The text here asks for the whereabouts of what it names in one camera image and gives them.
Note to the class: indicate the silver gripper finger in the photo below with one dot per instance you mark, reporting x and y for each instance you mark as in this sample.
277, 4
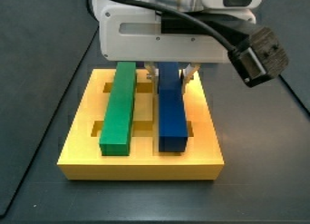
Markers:
188, 74
153, 71

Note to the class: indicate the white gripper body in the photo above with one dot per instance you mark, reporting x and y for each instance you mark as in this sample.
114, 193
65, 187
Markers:
168, 30

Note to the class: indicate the blue rectangular bar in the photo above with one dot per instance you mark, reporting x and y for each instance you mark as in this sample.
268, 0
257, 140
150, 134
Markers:
173, 121

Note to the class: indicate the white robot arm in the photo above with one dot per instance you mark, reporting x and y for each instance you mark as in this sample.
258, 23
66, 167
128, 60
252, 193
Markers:
181, 31

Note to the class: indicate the yellow slotted board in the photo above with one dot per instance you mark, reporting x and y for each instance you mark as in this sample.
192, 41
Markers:
82, 161

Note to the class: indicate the green rectangular bar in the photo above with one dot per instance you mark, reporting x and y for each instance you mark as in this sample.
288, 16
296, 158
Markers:
116, 136

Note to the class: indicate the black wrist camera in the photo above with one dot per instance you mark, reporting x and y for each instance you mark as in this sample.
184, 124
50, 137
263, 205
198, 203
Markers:
260, 58

